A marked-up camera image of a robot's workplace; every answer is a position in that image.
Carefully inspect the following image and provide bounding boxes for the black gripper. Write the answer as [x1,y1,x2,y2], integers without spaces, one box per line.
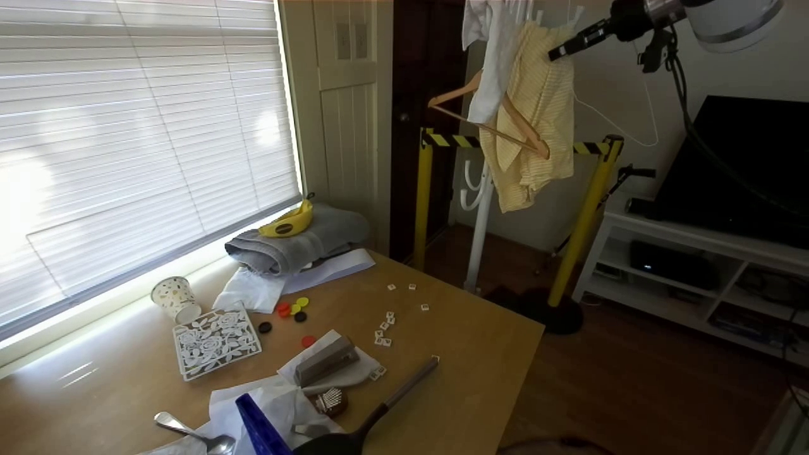
[549,0,676,64]

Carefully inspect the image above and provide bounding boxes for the white wire clothes hanger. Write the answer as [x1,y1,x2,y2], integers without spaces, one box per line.
[572,48,665,154]

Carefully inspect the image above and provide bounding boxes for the wooden clothes hanger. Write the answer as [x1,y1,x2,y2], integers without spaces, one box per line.
[425,71,553,162]

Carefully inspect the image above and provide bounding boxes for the yellow striped shirt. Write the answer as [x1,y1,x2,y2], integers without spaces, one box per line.
[478,21,582,216]

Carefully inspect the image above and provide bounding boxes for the white hanging cloth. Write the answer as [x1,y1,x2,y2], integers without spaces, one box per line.
[459,0,541,130]

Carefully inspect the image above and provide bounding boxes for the black yellow barrier tape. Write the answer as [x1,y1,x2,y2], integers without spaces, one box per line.
[419,124,627,162]

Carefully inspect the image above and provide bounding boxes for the yellow stanchion pole black base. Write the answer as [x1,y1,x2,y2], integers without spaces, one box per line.
[496,134,627,337]
[410,126,436,273]

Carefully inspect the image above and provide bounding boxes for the white TV stand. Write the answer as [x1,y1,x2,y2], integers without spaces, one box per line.
[572,210,809,371]

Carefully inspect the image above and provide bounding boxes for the black television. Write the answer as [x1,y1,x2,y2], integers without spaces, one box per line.
[651,95,809,253]

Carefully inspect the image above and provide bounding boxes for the white coat stand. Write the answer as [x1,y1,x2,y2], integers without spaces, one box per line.
[456,0,592,294]

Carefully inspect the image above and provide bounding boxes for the black media box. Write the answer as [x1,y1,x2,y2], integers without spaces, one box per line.
[627,237,724,296]

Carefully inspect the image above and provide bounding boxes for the white panel door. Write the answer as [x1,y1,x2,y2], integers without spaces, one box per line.
[278,0,397,255]

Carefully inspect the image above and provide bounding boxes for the grey folded towel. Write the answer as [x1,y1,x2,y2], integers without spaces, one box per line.
[221,202,373,278]

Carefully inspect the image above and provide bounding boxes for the light wooden table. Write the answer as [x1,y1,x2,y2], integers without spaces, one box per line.
[0,248,549,455]

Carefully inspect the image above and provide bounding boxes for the yellow banana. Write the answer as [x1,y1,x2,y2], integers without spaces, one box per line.
[255,198,319,241]

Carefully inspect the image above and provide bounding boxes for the grey stapler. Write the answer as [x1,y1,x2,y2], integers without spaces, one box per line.
[290,337,364,389]

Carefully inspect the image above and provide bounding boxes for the small grey round object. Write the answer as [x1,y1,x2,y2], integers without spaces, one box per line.
[310,385,349,419]

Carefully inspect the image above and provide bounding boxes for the white plastic bag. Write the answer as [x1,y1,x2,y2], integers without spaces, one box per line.
[200,326,388,455]

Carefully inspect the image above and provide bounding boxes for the white window blinds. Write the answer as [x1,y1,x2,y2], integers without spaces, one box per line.
[0,0,304,339]

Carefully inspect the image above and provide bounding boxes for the patterned paper cup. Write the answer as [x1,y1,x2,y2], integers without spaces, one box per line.
[149,273,204,326]

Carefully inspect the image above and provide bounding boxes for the blue connect four grid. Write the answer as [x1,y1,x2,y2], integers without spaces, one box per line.
[231,389,296,455]

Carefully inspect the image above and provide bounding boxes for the metal spoon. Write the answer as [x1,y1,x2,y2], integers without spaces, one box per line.
[152,411,237,455]

